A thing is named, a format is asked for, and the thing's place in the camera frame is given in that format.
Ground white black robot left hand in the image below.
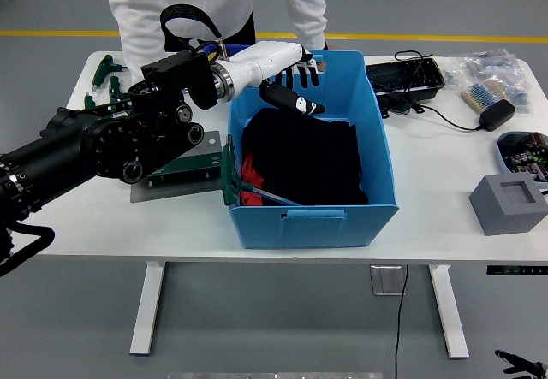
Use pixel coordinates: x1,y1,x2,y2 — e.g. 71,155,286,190
229,39,327,116

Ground grey block with square recess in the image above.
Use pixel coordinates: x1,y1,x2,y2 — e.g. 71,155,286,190
468,172,548,237

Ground metal floor plate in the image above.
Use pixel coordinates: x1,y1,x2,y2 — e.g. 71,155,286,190
369,264,408,297

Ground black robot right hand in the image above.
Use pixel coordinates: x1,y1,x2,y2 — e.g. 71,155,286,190
494,348,548,379

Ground clear bags of blue resistors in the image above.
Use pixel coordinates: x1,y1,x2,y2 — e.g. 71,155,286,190
444,48,534,117

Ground black device with thin cable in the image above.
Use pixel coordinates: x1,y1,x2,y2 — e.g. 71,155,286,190
378,49,436,119

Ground large light blue folding box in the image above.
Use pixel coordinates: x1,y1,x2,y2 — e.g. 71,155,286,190
226,49,400,250

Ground black power adapter with cord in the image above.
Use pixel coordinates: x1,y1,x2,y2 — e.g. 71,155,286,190
417,98,517,133

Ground taped resistor strip bundle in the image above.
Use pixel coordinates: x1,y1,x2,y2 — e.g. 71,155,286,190
460,78,510,115

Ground large green T-handle hex key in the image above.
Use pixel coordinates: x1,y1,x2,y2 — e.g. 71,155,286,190
220,133,303,208

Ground mixed electronic parts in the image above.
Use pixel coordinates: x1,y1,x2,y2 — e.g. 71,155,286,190
503,133,548,183

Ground black hanging cable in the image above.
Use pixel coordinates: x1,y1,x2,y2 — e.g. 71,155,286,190
392,264,410,379

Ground white table leg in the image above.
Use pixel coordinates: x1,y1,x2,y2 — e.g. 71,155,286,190
128,261,167,358
427,264,470,359

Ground red cloth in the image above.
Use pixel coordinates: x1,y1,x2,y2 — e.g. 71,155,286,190
241,151,265,207

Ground green silver SATA tool stand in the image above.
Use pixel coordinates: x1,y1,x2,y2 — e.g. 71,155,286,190
130,129,223,204

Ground black cloth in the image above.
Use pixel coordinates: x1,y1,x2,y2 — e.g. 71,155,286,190
241,107,370,207

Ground light blue shallow tray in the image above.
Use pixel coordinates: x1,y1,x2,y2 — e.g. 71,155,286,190
496,130,548,186

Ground black table control panel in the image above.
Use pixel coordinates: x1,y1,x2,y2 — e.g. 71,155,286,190
485,264,548,276

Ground small dark blue bin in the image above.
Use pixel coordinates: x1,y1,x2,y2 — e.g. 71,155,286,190
199,41,252,62

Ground black rectangular tray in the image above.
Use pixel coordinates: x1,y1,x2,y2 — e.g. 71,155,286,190
365,56,447,98

